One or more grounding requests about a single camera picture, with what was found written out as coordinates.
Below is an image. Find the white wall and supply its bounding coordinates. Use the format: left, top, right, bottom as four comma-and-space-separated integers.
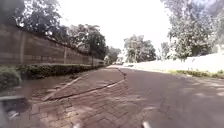
123, 52, 224, 74

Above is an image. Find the large leafy tree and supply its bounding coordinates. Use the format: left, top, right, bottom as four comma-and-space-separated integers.
160, 0, 224, 61

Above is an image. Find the row of trees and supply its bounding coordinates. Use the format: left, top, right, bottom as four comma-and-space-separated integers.
0, 0, 122, 64

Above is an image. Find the group of tall trees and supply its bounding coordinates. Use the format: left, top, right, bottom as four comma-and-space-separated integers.
123, 34, 158, 64

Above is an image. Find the low green hedge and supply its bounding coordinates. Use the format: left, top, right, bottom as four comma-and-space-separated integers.
0, 63, 106, 91

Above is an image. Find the brown brick wall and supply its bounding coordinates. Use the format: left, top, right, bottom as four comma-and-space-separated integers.
0, 23, 106, 67

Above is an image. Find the grass strip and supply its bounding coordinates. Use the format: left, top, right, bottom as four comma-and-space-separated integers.
133, 68, 224, 80

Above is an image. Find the red brick path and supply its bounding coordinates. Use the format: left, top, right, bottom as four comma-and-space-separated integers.
29, 65, 161, 128

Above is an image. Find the grey paved road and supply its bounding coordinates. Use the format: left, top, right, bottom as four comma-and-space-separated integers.
113, 66, 224, 128

